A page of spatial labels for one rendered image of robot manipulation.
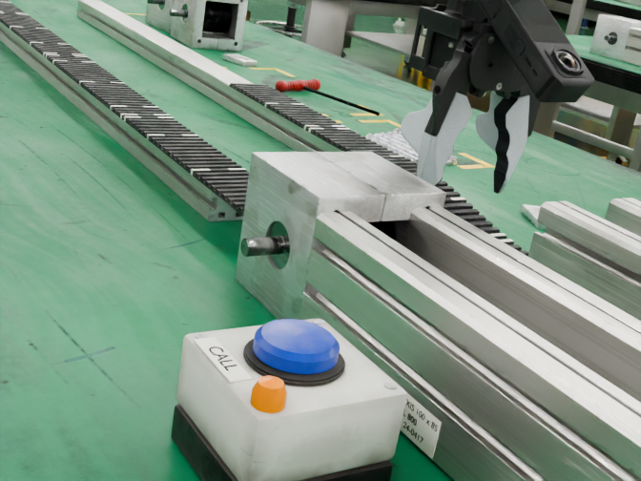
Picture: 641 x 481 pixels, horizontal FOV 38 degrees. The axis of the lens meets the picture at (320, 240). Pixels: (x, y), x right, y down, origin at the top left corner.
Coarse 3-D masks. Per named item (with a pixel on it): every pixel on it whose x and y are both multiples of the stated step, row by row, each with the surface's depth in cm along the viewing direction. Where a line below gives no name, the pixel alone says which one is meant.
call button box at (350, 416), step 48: (192, 336) 44; (240, 336) 44; (336, 336) 46; (192, 384) 43; (240, 384) 40; (288, 384) 41; (336, 384) 42; (384, 384) 42; (192, 432) 44; (240, 432) 39; (288, 432) 39; (336, 432) 40; (384, 432) 42; (240, 480) 39; (288, 480) 40; (336, 480) 42; (384, 480) 43
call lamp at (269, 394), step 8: (264, 376) 39; (272, 376) 39; (256, 384) 39; (264, 384) 38; (272, 384) 38; (280, 384) 39; (256, 392) 38; (264, 392) 38; (272, 392) 38; (280, 392) 38; (256, 400) 38; (264, 400) 38; (272, 400) 38; (280, 400) 38; (256, 408) 39; (264, 408) 38; (272, 408) 38; (280, 408) 39
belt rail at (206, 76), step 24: (96, 0) 160; (96, 24) 151; (120, 24) 142; (144, 48) 136; (168, 48) 129; (168, 72) 128; (192, 72) 121; (216, 72) 118; (216, 96) 116; (240, 96) 110; (264, 120) 106; (288, 120) 101; (288, 144) 101; (312, 144) 98
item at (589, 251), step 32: (544, 224) 66; (576, 224) 63; (608, 224) 63; (640, 224) 67; (544, 256) 66; (576, 256) 63; (608, 256) 61; (640, 256) 59; (608, 288) 61; (640, 288) 59; (640, 320) 59
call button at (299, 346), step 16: (288, 320) 44; (256, 336) 42; (272, 336) 42; (288, 336) 42; (304, 336) 42; (320, 336) 43; (256, 352) 42; (272, 352) 41; (288, 352) 41; (304, 352) 41; (320, 352) 41; (336, 352) 42; (288, 368) 41; (304, 368) 41; (320, 368) 41
